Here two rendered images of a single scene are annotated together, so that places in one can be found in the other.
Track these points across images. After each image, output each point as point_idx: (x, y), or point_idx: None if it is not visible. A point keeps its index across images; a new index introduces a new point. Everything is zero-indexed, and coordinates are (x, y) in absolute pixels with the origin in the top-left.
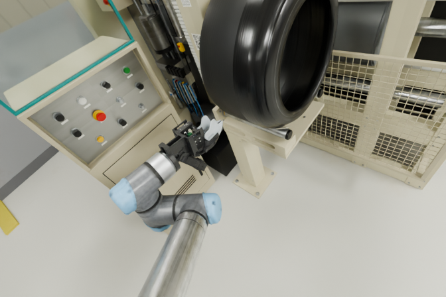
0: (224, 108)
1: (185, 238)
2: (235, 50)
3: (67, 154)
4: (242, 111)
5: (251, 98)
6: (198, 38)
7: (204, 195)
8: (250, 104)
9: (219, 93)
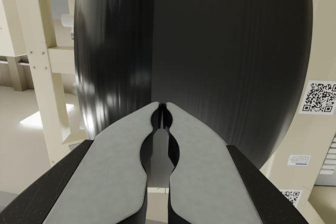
0: (244, 30)
1: None
2: (148, 182)
3: None
4: (145, 54)
5: (101, 116)
6: (320, 105)
7: None
8: (105, 97)
9: (220, 110)
